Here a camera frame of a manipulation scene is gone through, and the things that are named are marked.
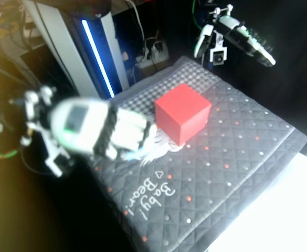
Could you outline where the white tower with blue light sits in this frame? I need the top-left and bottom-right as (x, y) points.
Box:
(22, 0), (130, 106)

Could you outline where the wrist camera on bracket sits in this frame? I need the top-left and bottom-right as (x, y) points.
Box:
(43, 141), (74, 179)
(209, 33), (228, 66)

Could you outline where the white power strip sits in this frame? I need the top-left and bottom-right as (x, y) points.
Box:
(136, 39), (170, 69)

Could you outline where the red cube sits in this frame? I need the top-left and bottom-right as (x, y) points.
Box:
(154, 83), (212, 146)

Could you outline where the white cable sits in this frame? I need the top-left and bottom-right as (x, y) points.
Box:
(124, 0), (155, 66)

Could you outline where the green cable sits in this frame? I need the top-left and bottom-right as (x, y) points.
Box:
(190, 0), (204, 30)

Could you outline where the grey quilt with printed bear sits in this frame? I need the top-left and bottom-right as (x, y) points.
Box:
(89, 55), (307, 252)

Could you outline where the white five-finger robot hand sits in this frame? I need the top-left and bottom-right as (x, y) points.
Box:
(49, 97), (158, 161)
(194, 15), (277, 66)

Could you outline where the blue cube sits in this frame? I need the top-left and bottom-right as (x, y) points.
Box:
(125, 150), (145, 161)

